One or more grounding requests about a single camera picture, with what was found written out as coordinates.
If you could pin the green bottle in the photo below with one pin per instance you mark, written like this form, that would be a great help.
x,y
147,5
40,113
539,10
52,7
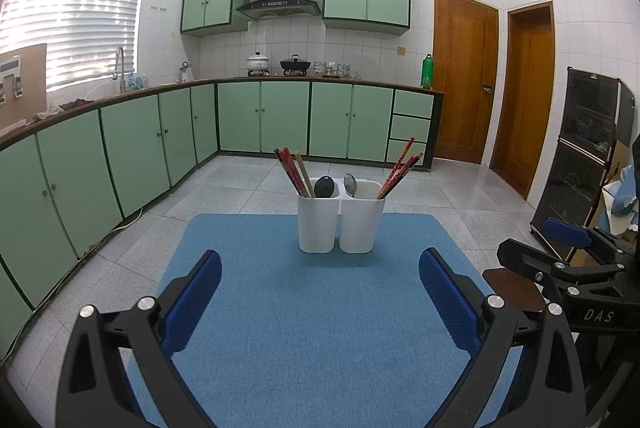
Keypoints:
x,y
428,73

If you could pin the bottles beside sink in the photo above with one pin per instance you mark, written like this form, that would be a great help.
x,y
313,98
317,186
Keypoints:
x,y
137,81

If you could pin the cardboard box on counter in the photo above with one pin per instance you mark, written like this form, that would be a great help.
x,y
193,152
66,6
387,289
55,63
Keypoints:
x,y
32,88

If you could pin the green lower kitchen cabinets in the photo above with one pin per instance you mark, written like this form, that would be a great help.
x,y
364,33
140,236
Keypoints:
x,y
240,118

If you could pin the light blue cloth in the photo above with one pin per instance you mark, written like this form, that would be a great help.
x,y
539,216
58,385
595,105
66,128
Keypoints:
x,y
625,193

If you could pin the dark metal spoon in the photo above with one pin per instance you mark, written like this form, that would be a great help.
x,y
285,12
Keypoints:
x,y
325,188

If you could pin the crumpled rag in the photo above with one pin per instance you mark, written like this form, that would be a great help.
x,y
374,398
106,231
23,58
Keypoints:
x,y
52,110

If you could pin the plain wooden door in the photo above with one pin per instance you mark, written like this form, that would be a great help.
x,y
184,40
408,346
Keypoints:
x,y
527,98

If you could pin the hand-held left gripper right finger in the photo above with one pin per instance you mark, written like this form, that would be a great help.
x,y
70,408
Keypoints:
x,y
447,303

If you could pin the blue mat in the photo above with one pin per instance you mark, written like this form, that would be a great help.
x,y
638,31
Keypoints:
x,y
310,308

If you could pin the silver metal spoon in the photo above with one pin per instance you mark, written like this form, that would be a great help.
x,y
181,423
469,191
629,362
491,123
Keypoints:
x,y
350,184

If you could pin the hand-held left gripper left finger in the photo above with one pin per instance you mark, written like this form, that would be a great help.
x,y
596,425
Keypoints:
x,y
195,303

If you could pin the black glass-front cabinet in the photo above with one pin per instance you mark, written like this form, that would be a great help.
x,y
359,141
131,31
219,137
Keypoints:
x,y
580,148

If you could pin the white window blind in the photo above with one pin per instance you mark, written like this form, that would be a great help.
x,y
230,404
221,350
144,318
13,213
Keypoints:
x,y
75,8

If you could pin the brown wooden stool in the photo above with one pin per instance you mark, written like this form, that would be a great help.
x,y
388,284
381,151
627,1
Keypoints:
x,y
515,290

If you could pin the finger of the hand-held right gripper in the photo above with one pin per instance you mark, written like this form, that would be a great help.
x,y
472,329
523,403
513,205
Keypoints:
x,y
565,233
530,260

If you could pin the white cooking pot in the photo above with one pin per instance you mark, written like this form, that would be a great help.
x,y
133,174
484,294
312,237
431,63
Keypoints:
x,y
257,64

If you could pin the black range hood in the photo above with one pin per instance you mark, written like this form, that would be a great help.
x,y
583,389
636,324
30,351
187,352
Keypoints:
x,y
280,8

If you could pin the black wok with lid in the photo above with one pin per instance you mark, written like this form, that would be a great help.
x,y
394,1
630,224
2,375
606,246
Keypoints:
x,y
295,65

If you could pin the metal kitchen faucet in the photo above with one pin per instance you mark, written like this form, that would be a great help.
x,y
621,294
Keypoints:
x,y
119,65

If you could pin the white plastic utensil container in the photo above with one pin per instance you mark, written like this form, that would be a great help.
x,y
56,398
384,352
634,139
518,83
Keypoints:
x,y
317,228
362,228

